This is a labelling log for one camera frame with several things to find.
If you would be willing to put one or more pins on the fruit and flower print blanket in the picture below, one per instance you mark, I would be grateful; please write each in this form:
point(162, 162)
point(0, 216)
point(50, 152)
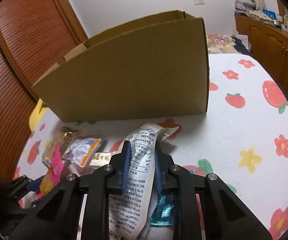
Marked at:
point(246, 135)

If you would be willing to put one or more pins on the blue foil snack packet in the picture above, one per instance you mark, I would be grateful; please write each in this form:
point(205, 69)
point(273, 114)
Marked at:
point(164, 210)

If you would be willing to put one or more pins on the orange and white snack packet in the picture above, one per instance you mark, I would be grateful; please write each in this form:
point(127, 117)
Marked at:
point(81, 150)

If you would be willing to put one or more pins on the wooden louvered wardrobe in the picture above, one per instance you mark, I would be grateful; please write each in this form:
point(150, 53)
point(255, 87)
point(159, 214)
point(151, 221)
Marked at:
point(21, 42)

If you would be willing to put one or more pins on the blue box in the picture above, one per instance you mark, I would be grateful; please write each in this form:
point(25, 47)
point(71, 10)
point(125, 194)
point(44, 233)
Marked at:
point(269, 13)

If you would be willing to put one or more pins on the white nougat snack packet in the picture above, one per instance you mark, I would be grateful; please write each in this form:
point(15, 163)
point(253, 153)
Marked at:
point(101, 158)

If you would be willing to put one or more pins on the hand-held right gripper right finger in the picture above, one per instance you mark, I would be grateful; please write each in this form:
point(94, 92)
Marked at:
point(158, 172)

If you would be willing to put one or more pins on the brown granola snack packet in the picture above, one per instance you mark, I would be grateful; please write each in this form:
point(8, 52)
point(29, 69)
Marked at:
point(59, 142)

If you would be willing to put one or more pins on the white printed snack packet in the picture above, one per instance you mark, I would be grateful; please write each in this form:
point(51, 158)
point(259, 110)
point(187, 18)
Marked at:
point(141, 155)

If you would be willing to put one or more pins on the dark cloth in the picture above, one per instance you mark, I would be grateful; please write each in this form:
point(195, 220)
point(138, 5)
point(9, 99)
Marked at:
point(240, 46)

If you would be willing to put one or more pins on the floral quilt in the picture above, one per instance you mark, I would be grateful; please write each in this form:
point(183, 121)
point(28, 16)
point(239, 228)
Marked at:
point(219, 42)

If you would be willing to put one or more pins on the wooden cabinet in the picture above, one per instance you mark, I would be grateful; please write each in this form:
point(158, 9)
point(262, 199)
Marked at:
point(271, 45)

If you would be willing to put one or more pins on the brown cardboard box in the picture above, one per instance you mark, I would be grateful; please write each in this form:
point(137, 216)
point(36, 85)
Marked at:
point(134, 75)

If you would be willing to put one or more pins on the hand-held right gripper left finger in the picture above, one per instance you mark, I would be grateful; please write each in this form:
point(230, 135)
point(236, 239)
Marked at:
point(126, 165)

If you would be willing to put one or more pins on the pink snack packet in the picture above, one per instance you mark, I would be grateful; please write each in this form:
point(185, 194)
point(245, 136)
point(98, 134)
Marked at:
point(57, 163)

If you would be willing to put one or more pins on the pile of printed papers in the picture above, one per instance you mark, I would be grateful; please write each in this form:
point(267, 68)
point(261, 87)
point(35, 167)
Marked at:
point(244, 6)

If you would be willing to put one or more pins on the white wall switch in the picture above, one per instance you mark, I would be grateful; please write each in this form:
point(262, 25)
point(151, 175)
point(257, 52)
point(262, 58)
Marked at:
point(199, 1)

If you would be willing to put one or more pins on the yellow pillow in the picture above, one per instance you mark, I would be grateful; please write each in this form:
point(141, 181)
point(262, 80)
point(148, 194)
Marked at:
point(37, 115)

